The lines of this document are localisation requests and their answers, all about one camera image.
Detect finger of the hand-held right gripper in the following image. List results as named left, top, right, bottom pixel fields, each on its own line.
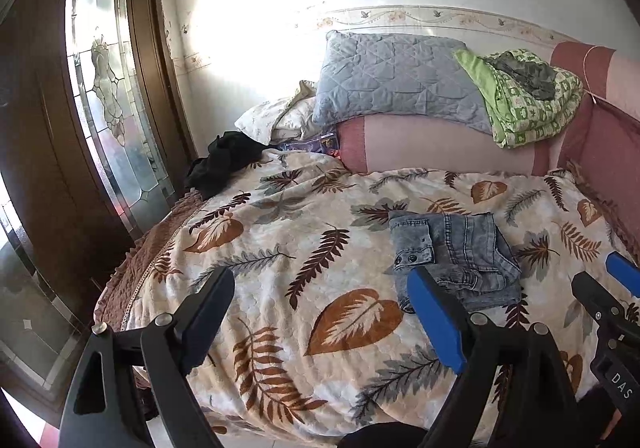
left=571, top=270, right=640, bottom=351
left=605, top=251, right=640, bottom=299

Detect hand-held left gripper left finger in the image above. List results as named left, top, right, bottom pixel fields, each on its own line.
left=59, top=267, right=236, bottom=448

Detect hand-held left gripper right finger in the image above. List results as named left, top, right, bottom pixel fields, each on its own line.
left=406, top=267, right=581, bottom=448

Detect grey-blue denim pants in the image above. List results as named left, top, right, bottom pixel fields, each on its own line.
left=388, top=211, right=523, bottom=313

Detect person's right forearm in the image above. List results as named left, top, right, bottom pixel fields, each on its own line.
left=575, top=388, right=640, bottom=448

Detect brown quilted bedspread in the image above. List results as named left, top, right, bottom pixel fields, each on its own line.
left=92, top=160, right=640, bottom=429

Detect leaf-printed beige blanket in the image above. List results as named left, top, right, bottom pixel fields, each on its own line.
left=122, top=150, right=640, bottom=441

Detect black crumpled clothes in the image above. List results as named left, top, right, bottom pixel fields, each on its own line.
left=184, top=130, right=271, bottom=201

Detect pink padded headboard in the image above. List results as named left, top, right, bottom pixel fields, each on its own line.
left=336, top=42, right=640, bottom=249

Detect green patterned blanket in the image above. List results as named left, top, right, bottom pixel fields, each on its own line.
left=454, top=48, right=585, bottom=149

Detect purple packet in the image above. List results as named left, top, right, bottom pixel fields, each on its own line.
left=277, top=133, right=341, bottom=159

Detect white floral pillow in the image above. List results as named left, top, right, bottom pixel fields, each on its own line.
left=235, top=80, right=318, bottom=146

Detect grey-green crumpled cloth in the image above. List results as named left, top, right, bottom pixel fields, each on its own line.
left=486, top=50, right=558, bottom=101

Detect wooden stained-glass door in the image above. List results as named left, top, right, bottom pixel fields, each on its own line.
left=0, top=0, right=198, bottom=249

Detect grey quilted pillow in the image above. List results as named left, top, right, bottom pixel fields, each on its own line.
left=311, top=30, right=496, bottom=136

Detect white cord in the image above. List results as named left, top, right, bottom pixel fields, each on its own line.
left=580, top=45, right=601, bottom=104

